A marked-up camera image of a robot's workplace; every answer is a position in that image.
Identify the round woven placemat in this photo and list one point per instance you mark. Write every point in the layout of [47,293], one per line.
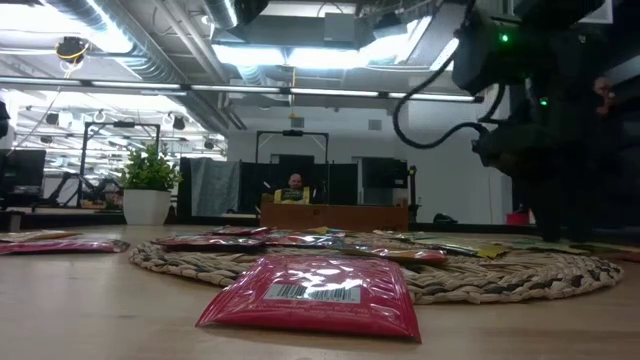
[500,280]

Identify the black partition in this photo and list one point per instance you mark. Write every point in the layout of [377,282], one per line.
[255,185]

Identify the black wall screen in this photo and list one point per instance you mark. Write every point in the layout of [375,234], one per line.
[385,172]

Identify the black frame rig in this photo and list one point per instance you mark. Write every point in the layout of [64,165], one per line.
[292,133]
[120,124]

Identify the red bin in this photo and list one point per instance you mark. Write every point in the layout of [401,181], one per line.
[517,218]

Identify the grey cloth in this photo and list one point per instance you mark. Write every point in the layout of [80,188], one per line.
[215,185]

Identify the red tea packet with barcode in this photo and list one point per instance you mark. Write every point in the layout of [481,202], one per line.
[310,305]

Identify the black stand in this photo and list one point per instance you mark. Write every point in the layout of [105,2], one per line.
[412,190]

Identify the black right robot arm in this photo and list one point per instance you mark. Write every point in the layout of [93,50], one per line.
[500,55]

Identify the silver ventilation duct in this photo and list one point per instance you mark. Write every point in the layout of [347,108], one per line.
[150,62]

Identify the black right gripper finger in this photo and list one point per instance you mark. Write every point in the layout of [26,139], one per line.
[550,220]
[581,220]

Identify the white ceiling box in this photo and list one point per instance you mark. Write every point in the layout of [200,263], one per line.
[340,27]

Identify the wooden organizer box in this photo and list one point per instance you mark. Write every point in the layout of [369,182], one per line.
[340,218]

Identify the black computer monitor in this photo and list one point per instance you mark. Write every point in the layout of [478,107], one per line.
[22,167]

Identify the LED light bar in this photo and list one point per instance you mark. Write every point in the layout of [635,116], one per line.
[250,89]

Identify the green plant in white pot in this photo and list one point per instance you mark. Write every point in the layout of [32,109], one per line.
[147,200]

